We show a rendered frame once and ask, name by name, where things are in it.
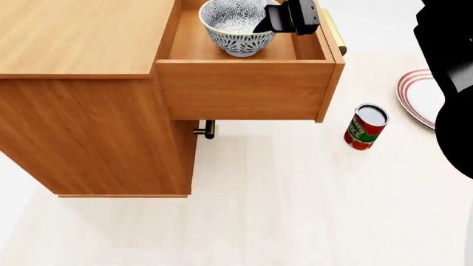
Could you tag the white blue patterned bowl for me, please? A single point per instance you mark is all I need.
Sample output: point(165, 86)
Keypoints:
point(236, 41)

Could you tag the white plate with red rings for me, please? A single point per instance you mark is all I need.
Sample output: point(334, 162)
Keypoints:
point(417, 99)

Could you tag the wooden cabinet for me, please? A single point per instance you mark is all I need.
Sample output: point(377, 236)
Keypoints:
point(81, 116)

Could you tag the wooden cabinet drawer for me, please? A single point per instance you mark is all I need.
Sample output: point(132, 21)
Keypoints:
point(244, 88)

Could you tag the tomato sauce can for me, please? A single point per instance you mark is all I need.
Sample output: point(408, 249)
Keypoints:
point(364, 130)

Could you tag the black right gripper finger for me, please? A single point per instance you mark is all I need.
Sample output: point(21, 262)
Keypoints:
point(279, 19)

